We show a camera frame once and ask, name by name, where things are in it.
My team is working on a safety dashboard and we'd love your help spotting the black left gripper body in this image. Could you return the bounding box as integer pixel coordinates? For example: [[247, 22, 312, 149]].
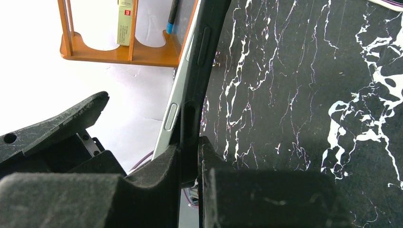
[[0, 131, 126, 178]]

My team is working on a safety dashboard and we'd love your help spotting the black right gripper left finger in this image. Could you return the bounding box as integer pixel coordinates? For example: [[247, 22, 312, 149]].
[[0, 146, 181, 228]]

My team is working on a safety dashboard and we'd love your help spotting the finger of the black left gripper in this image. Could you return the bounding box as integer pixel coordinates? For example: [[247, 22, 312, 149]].
[[0, 91, 109, 163]]

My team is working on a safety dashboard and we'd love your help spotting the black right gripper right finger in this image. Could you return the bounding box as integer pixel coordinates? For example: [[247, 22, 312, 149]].
[[198, 136, 346, 228]]

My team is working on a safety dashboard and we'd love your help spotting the black phone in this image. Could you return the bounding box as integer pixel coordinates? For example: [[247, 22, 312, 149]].
[[152, 0, 201, 160]]

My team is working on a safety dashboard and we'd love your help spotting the phone in pink case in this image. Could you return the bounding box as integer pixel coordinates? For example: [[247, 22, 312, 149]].
[[368, 0, 403, 12]]

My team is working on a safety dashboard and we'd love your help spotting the orange wooden shelf rack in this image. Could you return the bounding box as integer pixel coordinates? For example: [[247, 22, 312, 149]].
[[58, 0, 186, 67]]

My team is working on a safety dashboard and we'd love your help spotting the cream green box on shelf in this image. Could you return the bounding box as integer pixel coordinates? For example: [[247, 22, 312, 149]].
[[117, 0, 134, 46]]

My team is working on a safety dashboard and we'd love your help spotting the blue capped black marker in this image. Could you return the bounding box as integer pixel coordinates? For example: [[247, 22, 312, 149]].
[[166, 0, 179, 34]]

